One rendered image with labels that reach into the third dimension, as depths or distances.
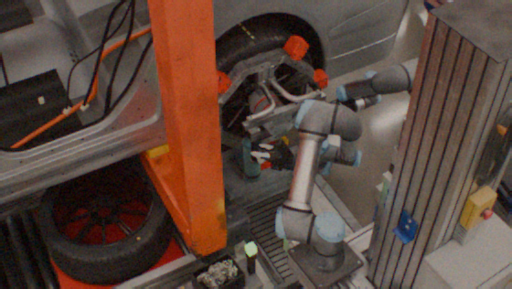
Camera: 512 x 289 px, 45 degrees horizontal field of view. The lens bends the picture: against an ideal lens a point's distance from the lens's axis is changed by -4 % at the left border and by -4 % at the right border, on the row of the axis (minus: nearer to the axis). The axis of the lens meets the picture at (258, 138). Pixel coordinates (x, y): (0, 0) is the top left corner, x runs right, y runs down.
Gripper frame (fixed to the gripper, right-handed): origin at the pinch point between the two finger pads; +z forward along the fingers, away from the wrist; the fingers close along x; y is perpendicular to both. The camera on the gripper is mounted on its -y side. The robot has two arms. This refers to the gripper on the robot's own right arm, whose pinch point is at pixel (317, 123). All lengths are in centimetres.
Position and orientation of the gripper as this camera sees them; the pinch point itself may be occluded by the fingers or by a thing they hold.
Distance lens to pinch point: 304.2
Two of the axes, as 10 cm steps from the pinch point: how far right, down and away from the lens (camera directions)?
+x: 4.9, 6.3, -6.0
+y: 0.0, -6.9, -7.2
